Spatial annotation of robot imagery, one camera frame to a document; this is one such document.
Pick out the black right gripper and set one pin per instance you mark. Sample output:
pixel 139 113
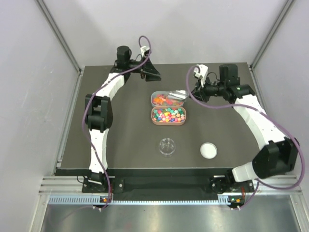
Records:
pixel 199 93

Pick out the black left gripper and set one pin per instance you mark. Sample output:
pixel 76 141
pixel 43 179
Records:
pixel 146 70

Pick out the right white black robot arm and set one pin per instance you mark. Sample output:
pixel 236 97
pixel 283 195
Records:
pixel 278 149

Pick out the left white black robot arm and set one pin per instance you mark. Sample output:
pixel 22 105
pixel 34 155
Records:
pixel 98 115

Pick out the clear oval gummy box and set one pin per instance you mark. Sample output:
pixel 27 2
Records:
pixel 162 98

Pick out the pink oval candy box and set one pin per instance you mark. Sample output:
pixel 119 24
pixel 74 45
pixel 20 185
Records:
pixel 168 116

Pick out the white round jar lid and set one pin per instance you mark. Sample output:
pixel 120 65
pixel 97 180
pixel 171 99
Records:
pixel 208 150

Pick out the clear round glass jar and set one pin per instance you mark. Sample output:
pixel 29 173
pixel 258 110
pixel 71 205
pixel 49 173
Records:
pixel 167 147

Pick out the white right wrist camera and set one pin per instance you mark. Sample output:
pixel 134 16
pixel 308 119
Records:
pixel 200 73

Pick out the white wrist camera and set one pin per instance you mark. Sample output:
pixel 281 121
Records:
pixel 200 73
pixel 144 51

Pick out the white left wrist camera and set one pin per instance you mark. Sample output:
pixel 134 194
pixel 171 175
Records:
pixel 144 51

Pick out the left aluminium corner post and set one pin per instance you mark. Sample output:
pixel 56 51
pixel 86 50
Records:
pixel 58 34

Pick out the aluminium corner post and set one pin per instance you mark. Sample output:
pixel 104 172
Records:
pixel 288 4
pixel 58 34

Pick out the right aluminium corner post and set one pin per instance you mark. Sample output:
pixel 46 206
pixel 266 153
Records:
pixel 288 4

